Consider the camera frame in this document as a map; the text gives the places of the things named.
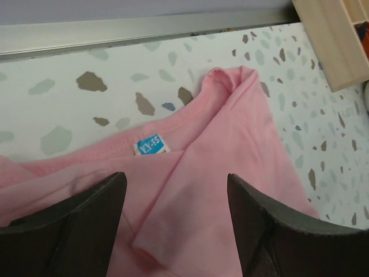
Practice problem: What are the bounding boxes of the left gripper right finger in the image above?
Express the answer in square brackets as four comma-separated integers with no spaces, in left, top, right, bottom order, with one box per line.
[227,174,368,277]

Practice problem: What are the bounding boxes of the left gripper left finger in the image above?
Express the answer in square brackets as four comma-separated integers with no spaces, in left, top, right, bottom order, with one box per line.
[1,173,127,276]

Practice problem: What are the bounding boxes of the pink t shirt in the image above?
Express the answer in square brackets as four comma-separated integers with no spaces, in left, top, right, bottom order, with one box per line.
[1,66,318,276]

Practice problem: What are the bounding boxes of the wooden compartment box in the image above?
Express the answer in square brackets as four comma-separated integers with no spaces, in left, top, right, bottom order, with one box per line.
[292,1,368,92]

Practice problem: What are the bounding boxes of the red black rolled cloth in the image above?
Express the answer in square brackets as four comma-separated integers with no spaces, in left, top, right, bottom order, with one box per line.
[355,21,369,58]

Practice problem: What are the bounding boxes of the aluminium frame rail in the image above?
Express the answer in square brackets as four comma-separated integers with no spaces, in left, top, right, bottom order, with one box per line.
[1,6,299,62]

